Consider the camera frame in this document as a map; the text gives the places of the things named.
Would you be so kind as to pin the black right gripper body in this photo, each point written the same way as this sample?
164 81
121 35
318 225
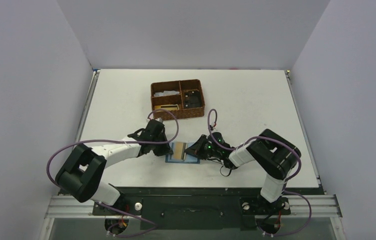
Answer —
200 147

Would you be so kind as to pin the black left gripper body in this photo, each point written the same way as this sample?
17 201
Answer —
160 144

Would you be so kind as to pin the blue leather card holder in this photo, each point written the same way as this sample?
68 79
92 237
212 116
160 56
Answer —
189 159

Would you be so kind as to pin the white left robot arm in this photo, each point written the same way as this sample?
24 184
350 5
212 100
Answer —
81 173

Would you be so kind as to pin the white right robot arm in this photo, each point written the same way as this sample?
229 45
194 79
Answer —
277 156

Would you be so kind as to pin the gold card in basket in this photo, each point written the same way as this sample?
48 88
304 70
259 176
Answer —
168 107

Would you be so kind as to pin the silver cards in basket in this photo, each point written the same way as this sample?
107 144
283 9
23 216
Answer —
166 93

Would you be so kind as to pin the brown woven divided basket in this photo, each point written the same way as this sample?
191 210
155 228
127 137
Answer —
181 86

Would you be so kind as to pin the black items in basket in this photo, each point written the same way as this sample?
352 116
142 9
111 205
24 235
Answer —
192 99

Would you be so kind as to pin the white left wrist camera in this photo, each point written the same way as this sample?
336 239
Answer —
159 120

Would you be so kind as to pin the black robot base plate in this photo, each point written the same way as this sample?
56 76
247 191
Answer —
244 208

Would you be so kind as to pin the aluminium frame rail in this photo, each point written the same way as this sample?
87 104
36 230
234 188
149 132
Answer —
66 207

